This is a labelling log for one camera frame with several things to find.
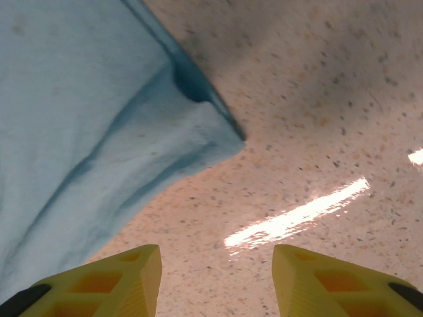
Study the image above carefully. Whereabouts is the light blue printed t-shirt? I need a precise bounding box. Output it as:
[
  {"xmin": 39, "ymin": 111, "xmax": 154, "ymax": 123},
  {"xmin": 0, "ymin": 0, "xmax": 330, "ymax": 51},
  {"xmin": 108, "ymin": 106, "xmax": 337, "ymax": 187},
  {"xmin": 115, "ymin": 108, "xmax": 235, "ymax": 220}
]
[{"xmin": 0, "ymin": 0, "xmax": 247, "ymax": 297}]

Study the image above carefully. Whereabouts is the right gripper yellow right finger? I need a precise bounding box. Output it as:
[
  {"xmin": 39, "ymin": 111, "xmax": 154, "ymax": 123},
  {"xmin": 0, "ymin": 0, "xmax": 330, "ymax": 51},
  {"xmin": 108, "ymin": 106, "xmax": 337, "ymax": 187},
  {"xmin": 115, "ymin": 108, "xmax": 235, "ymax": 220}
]
[{"xmin": 272, "ymin": 244, "xmax": 423, "ymax": 317}]

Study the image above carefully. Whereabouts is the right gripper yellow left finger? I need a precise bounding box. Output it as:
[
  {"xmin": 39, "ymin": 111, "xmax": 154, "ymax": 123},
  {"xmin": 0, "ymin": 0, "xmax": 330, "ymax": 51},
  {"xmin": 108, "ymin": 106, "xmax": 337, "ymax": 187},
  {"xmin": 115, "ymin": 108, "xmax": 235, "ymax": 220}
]
[{"xmin": 0, "ymin": 244, "xmax": 163, "ymax": 317}]

